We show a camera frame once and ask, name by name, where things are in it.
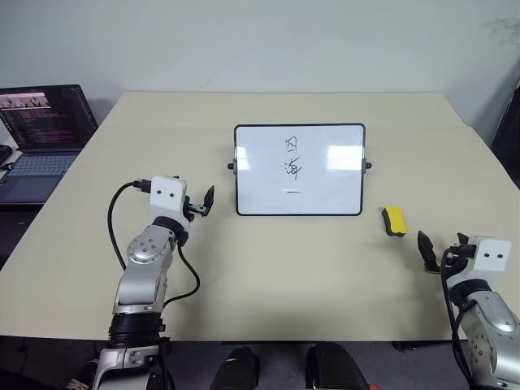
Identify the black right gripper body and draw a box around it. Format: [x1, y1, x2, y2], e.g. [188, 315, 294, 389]
[439, 254, 469, 282]

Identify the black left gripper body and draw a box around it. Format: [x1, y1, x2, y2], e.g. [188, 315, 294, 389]
[183, 194, 210, 219]

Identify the yellow and black eraser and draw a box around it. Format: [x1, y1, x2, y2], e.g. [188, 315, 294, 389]
[379, 205, 409, 237]

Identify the small black-framed whiteboard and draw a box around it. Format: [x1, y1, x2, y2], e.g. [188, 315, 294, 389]
[227, 122, 373, 218]

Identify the open grey laptop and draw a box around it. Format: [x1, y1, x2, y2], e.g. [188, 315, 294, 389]
[0, 84, 100, 206]

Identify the dark rounded shape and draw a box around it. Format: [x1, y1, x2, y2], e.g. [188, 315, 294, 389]
[208, 345, 262, 390]
[305, 342, 370, 390]

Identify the dark side desk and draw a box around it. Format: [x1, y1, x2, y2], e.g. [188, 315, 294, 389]
[0, 144, 85, 272]

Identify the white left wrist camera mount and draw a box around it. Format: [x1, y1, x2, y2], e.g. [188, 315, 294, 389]
[148, 175, 193, 227]

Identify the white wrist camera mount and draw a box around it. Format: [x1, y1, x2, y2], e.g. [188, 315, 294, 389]
[148, 175, 193, 227]
[466, 238, 513, 282]

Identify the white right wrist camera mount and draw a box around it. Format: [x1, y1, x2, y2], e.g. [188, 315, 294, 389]
[466, 238, 513, 282]

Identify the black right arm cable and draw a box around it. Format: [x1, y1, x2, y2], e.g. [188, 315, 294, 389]
[440, 243, 477, 385]

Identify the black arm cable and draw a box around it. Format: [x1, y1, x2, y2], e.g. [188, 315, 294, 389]
[106, 177, 202, 304]
[440, 243, 477, 385]

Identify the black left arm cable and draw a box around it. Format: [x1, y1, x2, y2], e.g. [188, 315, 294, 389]
[106, 177, 202, 304]

